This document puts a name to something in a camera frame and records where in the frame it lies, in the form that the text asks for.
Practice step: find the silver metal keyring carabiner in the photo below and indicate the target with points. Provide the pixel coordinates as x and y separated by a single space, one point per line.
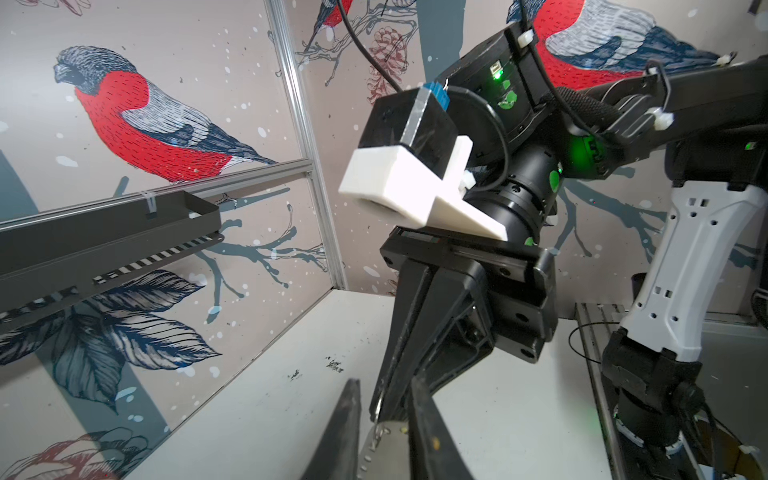
384 454

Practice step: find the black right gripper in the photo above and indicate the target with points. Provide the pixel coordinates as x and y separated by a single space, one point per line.
458 296

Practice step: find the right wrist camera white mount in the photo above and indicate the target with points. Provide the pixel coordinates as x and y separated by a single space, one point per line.
410 165

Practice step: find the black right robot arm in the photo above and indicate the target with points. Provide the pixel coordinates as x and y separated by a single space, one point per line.
472 164

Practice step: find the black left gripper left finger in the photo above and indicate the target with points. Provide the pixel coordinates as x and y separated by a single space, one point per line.
336 456

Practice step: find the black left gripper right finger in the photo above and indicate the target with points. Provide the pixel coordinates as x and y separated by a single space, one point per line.
433 455

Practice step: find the dark grey hanging shelf basket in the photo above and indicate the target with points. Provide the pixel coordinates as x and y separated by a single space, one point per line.
53 261

